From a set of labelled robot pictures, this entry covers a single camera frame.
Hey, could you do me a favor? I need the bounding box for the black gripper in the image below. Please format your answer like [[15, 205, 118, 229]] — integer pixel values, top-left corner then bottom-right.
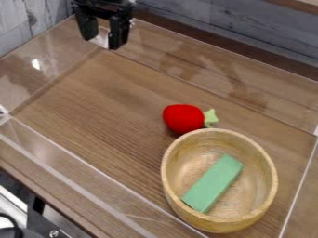
[[73, 0, 136, 50]]

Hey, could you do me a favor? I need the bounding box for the red plush strawberry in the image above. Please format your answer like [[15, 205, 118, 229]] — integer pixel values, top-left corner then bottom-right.
[[164, 104, 220, 134]]

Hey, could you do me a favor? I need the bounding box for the wooden bowl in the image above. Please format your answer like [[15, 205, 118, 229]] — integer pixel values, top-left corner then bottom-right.
[[161, 128, 279, 233]]

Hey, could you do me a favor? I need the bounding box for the green rectangular block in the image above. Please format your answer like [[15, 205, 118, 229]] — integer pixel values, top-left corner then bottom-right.
[[182, 154, 244, 214]]

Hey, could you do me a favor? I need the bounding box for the clear acrylic corner bracket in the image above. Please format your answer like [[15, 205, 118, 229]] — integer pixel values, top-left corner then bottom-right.
[[90, 26, 110, 49]]

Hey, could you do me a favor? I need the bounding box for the clear acrylic tray wall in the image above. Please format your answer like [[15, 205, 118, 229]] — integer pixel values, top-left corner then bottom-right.
[[0, 19, 318, 238]]

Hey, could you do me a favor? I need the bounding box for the black metal table frame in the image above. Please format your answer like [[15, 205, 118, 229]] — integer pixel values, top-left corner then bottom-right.
[[27, 195, 82, 238]]

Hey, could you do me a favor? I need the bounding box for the black cable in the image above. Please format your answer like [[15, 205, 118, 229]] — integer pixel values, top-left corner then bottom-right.
[[0, 213, 25, 238]]

